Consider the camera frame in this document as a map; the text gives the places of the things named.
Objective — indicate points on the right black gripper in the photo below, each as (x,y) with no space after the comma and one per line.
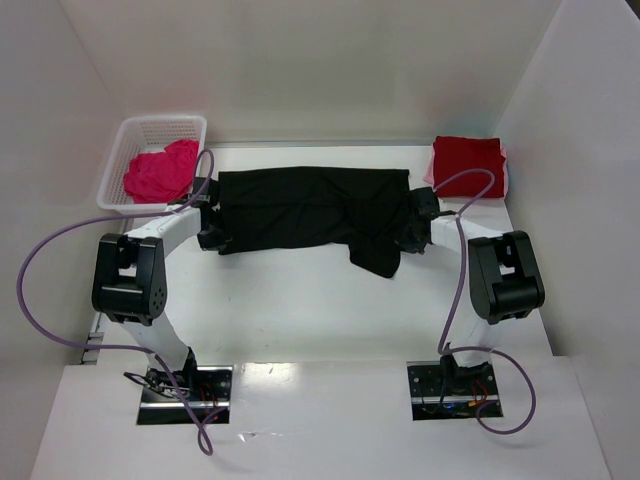
(415,226)

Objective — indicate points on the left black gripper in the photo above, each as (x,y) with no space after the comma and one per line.
(210,212)

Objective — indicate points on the black t shirt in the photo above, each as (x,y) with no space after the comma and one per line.
(303,207)

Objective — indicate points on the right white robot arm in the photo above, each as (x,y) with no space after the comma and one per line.
(499,268)

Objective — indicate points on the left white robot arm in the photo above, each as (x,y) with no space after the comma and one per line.
(130,284)

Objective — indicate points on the folded red t shirt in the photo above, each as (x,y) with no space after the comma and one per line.
(460,163)

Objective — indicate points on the magenta t shirt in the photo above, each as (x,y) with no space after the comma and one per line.
(163,176)

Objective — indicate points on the white plastic basket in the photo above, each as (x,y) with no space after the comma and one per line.
(143,134)

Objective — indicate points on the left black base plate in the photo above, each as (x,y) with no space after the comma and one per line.
(208,395)

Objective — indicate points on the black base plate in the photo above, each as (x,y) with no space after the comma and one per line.
(443,390)
(208,395)

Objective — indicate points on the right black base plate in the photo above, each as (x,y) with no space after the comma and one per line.
(443,390)

